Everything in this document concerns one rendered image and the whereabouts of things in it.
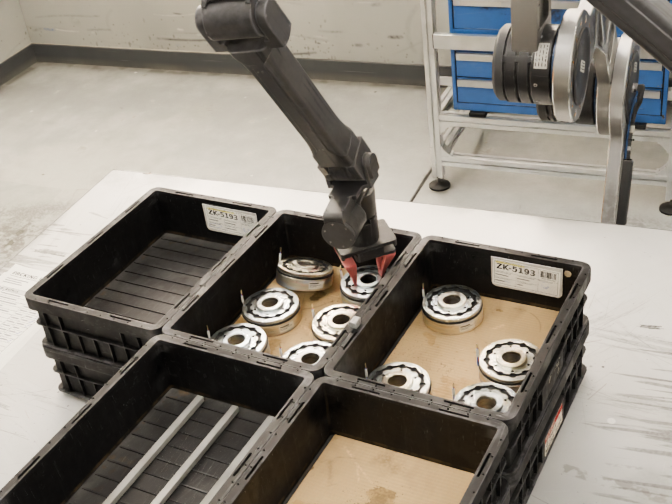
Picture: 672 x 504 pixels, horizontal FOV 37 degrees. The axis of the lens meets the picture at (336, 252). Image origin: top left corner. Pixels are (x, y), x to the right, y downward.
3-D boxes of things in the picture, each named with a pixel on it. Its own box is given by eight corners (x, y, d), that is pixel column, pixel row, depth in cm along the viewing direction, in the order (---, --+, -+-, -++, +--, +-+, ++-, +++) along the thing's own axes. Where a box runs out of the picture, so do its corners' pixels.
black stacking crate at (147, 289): (166, 235, 209) (154, 188, 203) (287, 260, 196) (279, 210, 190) (39, 349, 181) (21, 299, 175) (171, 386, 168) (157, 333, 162)
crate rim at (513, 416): (426, 244, 178) (425, 233, 176) (593, 275, 164) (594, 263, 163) (320, 385, 149) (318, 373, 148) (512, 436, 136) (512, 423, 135)
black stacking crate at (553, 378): (430, 289, 183) (426, 236, 176) (590, 321, 170) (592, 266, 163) (330, 432, 155) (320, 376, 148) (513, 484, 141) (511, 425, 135)
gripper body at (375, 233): (398, 247, 171) (395, 213, 167) (342, 264, 170) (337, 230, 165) (384, 226, 176) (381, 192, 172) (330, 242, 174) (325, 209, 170)
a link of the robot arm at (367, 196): (378, 175, 166) (346, 171, 167) (364, 200, 161) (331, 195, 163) (381, 208, 170) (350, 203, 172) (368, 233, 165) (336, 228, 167)
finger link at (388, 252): (399, 283, 176) (395, 242, 170) (361, 295, 175) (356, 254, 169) (385, 260, 182) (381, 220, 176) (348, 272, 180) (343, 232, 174)
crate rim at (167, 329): (282, 218, 191) (280, 207, 190) (426, 244, 178) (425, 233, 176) (160, 343, 162) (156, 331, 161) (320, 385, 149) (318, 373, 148)
